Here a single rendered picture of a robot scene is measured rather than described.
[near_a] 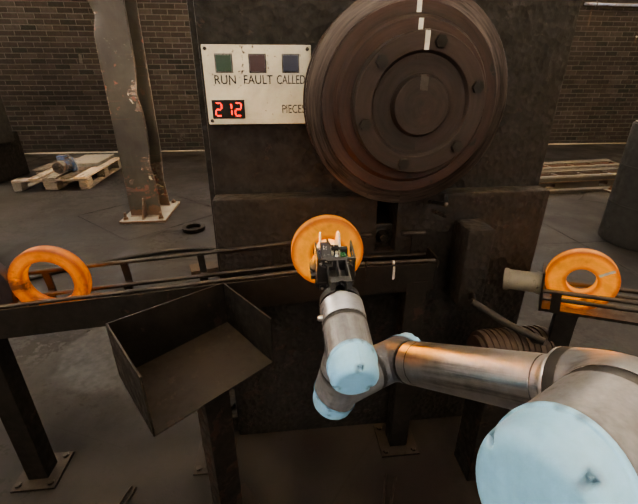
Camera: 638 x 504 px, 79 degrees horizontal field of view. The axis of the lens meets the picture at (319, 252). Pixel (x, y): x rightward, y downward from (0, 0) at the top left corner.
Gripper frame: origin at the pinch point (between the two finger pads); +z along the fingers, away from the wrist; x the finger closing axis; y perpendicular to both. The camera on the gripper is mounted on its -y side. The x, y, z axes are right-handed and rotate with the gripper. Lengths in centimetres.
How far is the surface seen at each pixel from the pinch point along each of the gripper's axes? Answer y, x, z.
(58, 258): -11, 66, 14
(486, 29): 36, -37, 26
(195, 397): -18.7, 28.4, -23.0
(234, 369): -19.8, 21.4, -16.6
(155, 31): -69, 189, 628
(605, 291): -15, -68, -6
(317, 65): 29.8, -0.2, 23.7
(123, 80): -39, 128, 267
